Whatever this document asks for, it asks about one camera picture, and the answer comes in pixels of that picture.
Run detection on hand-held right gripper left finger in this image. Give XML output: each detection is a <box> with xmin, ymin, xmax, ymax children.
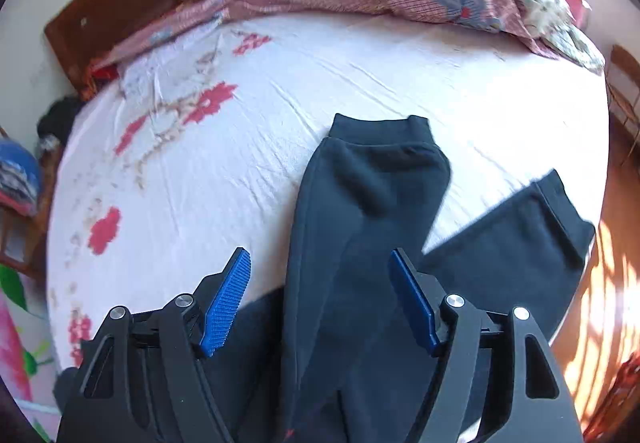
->
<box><xmin>56</xmin><ymin>247</ymin><xmax>252</xmax><ymax>443</ymax></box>

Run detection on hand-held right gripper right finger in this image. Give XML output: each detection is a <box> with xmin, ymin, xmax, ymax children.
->
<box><xmin>388</xmin><ymin>248</ymin><xmax>585</xmax><ymax>443</ymax></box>

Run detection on dark navy pants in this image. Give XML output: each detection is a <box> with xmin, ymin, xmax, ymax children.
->
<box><xmin>205</xmin><ymin>114</ymin><xmax>597</xmax><ymax>443</ymax></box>

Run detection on floral wardrobe door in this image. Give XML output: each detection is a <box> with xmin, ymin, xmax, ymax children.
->
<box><xmin>0</xmin><ymin>263</ymin><xmax>66</xmax><ymax>439</ymax></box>

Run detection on red patterned cloth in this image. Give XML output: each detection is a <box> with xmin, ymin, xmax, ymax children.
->
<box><xmin>582</xmin><ymin>352</ymin><xmax>640</xmax><ymax>443</ymax></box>

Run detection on bed with white floral sheet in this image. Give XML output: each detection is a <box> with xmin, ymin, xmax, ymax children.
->
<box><xmin>46</xmin><ymin>8</ymin><xmax>612</xmax><ymax>404</ymax></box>

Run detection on plastic bag of clothes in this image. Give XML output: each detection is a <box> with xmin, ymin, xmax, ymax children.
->
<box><xmin>0</xmin><ymin>138</ymin><xmax>42</xmax><ymax>218</ymax></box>

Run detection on black clothing pile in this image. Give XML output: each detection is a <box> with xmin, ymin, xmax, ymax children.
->
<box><xmin>37</xmin><ymin>97</ymin><xmax>86</xmax><ymax>148</ymax></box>

